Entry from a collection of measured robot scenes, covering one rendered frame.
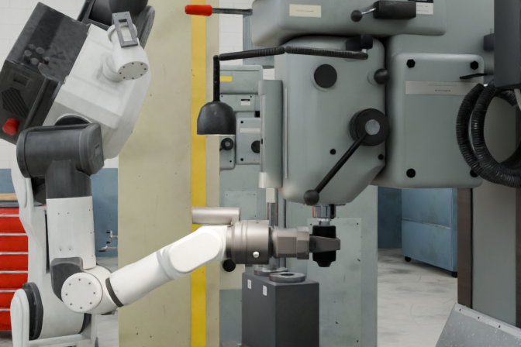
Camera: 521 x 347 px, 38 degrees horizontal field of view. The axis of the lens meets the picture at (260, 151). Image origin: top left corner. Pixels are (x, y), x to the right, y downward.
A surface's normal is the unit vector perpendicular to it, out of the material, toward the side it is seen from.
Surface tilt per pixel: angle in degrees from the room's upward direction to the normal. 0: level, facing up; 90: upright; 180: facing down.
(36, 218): 80
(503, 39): 90
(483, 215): 90
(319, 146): 90
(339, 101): 90
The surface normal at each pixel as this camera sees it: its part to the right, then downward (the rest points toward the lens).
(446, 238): -0.97, 0.00
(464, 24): 0.22, 0.00
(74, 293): -0.05, -0.01
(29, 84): -0.15, 0.73
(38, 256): -0.83, 0.00
